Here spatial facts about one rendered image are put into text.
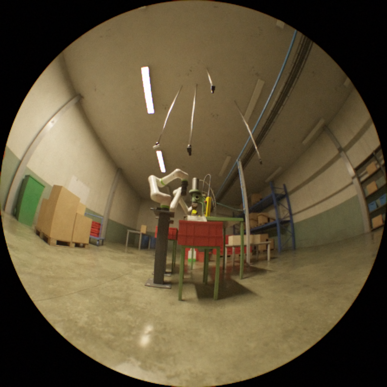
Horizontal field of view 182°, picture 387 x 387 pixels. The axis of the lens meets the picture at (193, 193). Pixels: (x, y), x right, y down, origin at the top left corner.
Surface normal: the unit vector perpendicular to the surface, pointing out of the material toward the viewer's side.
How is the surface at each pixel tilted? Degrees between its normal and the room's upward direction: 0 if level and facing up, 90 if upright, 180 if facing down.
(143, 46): 180
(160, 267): 90
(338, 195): 90
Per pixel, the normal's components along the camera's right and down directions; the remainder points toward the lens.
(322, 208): -1.00, -0.07
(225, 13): -0.05, 0.91
